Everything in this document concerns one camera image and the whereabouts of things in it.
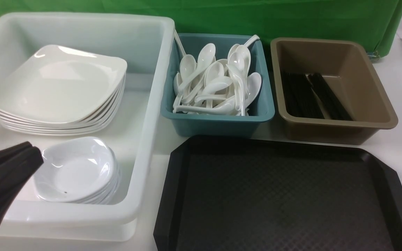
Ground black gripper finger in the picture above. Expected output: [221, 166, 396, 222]
[0, 146, 43, 225]

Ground large white square plate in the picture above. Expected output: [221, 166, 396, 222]
[0, 45, 128, 124]

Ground stack of white bowls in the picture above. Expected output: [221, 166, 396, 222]
[33, 137, 121, 205]

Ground stack of white plates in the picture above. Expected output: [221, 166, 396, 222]
[0, 76, 126, 136]

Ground large white plastic bin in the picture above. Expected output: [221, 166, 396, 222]
[0, 12, 174, 242]

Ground black serving tray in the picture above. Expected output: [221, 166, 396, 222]
[153, 136, 402, 251]

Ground pile of white spoons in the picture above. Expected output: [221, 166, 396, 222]
[172, 31, 263, 116]

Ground teal plastic spoon bin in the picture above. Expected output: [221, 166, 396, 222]
[161, 33, 276, 138]

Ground black chopsticks in bin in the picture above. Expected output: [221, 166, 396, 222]
[281, 71, 353, 121]

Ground brown plastic chopstick bin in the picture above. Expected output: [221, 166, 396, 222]
[270, 38, 398, 145]

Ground green cloth backdrop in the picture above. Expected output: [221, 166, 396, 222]
[0, 0, 402, 57]

